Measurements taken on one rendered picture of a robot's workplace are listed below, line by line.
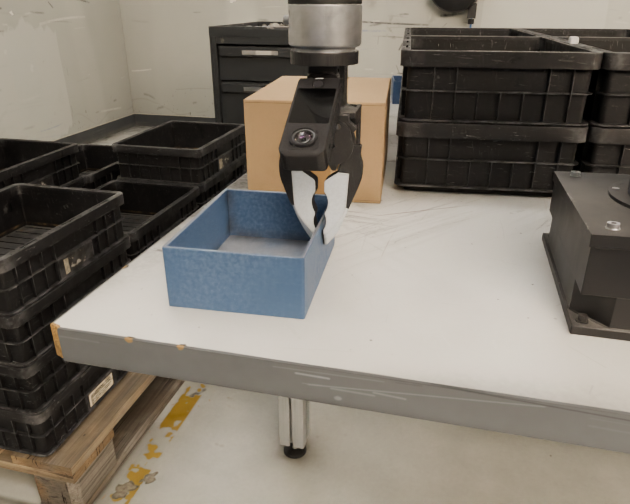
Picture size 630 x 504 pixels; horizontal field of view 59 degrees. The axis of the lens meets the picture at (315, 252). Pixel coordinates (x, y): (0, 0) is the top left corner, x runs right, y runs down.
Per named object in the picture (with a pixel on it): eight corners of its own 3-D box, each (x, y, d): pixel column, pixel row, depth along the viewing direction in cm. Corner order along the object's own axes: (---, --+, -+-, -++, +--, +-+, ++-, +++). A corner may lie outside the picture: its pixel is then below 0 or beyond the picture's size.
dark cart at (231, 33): (311, 234, 263) (311, 27, 226) (222, 225, 273) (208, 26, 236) (338, 194, 316) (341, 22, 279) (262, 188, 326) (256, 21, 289)
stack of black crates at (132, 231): (148, 353, 149) (130, 234, 135) (50, 338, 156) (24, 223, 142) (209, 285, 185) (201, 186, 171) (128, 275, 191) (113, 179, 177)
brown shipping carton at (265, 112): (284, 153, 121) (282, 75, 114) (387, 157, 118) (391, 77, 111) (248, 197, 94) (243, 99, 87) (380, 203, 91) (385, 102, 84)
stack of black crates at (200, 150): (210, 285, 185) (199, 150, 166) (129, 275, 191) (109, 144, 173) (252, 239, 220) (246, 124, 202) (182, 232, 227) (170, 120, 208)
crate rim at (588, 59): (603, 69, 83) (607, 52, 82) (400, 66, 88) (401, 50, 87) (545, 48, 119) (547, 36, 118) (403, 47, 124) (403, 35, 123)
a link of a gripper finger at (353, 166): (362, 205, 63) (364, 126, 60) (361, 209, 62) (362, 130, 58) (321, 203, 64) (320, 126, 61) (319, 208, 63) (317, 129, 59)
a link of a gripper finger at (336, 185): (354, 230, 69) (355, 156, 66) (348, 249, 64) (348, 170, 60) (330, 229, 70) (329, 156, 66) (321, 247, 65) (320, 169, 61)
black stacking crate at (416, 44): (589, 134, 87) (604, 57, 83) (397, 128, 92) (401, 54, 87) (537, 95, 123) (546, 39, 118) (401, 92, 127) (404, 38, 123)
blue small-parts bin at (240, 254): (304, 320, 58) (304, 258, 55) (168, 306, 60) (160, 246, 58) (334, 244, 76) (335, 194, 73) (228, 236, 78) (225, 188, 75)
